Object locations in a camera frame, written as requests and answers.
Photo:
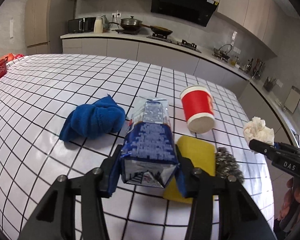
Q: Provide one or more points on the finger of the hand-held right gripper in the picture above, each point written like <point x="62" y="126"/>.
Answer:
<point x="287" y="147"/>
<point x="261" y="146"/>

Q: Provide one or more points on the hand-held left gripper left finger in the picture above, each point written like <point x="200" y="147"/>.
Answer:
<point x="113" y="185"/>

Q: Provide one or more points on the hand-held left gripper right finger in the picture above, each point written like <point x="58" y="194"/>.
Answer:
<point x="183" y="185"/>

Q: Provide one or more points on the white tissue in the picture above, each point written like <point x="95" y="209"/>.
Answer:
<point x="257" y="130"/>

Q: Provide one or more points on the yellow sponge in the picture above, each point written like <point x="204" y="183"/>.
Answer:
<point x="197" y="152"/>

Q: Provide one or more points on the steel wool scrubber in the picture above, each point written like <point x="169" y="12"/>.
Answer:
<point x="227" y="165"/>

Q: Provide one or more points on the blue milk carton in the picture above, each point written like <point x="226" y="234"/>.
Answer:
<point x="150" y="140"/>

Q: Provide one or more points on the blue cloth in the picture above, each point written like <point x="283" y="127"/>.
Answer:
<point x="95" y="117"/>

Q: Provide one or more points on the red paper cup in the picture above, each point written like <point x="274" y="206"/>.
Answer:
<point x="196" y="105"/>

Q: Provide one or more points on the person's right hand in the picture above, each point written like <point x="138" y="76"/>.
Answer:
<point x="296" y="197"/>

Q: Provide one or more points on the white cutting board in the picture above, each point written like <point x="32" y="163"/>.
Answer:
<point x="292" y="100"/>

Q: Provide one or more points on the black utensil holder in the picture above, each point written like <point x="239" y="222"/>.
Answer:
<point x="268" y="86"/>

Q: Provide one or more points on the metal utensil rack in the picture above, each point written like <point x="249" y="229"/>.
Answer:
<point x="258" y="70"/>

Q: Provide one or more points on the dark glass bottle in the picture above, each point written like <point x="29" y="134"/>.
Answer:
<point x="250" y="66"/>

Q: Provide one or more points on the yellow oil jar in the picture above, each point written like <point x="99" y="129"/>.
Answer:
<point x="233" y="60"/>

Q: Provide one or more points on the table with checked tablecloth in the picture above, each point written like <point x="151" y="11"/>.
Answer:
<point x="40" y="130"/>

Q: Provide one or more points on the kitchen counter with cabinets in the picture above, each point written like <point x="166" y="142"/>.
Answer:
<point x="165" y="57"/>

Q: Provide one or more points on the black gas stove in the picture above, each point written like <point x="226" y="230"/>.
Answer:
<point x="175" y="42"/>

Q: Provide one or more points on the dark wok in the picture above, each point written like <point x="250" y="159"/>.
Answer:
<point x="161" y="31"/>

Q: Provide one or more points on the black induction cooker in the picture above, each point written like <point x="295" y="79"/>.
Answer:
<point x="126" y="31"/>

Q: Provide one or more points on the white jug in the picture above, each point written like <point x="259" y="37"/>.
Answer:
<point x="98" y="26"/>

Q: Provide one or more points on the black range hood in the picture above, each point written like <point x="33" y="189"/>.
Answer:
<point x="182" y="5"/>

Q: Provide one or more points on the steel pot with lid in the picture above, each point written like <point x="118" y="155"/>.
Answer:
<point x="130" y="23"/>

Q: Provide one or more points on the glass kettle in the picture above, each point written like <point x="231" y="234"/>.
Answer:
<point x="105" y="22"/>

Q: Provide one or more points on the black microwave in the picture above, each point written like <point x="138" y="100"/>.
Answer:
<point x="80" y="25"/>

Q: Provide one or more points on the red bag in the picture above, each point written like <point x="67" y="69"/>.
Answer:
<point x="11" y="56"/>

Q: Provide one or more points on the beige refrigerator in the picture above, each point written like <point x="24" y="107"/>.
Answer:
<point x="45" y="17"/>

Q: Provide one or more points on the white wall paper sheet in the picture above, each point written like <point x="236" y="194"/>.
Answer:
<point x="11" y="27"/>

